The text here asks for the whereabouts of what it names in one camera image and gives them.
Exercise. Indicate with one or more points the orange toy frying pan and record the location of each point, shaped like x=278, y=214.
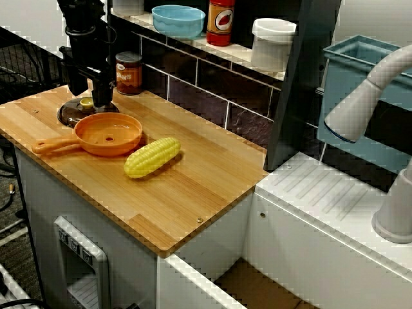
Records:
x=93, y=128

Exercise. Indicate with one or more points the teal plastic bin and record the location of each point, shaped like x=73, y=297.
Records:
x=344, y=71

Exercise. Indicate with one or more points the white kitchen cabinet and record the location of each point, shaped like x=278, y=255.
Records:
x=128, y=241

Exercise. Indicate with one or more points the grey toy faucet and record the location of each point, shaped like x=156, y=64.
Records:
x=354, y=109

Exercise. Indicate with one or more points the white plastic cup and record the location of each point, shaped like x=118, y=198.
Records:
x=272, y=48

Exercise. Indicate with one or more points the orange beans can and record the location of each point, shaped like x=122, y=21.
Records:
x=128, y=77

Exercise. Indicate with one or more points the brown cardboard sheet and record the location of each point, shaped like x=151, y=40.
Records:
x=257, y=286

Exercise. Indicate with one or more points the brown lid with yellow knob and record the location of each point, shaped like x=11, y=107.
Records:
x=69, y=114

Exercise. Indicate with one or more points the tall dark cabinet post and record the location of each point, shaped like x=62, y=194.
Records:
x=299, y=96

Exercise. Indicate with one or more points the yellow toy corn cob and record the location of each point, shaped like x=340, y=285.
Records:
x=151, y=157

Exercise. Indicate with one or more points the grey dishwasher panel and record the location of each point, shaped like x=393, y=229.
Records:
x=82, y=264

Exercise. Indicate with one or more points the white toy sink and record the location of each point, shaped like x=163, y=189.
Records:
x=305, y=209

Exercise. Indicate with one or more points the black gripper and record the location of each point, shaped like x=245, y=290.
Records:
x=87, y=51

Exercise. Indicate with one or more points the red chili sauce bottle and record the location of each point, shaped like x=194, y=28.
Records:
x=220, y=22

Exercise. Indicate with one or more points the light blue bowl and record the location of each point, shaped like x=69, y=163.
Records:
x=177, y=25

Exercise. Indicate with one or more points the white tiled shelf ledge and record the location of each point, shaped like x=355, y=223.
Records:
x=238, y=53

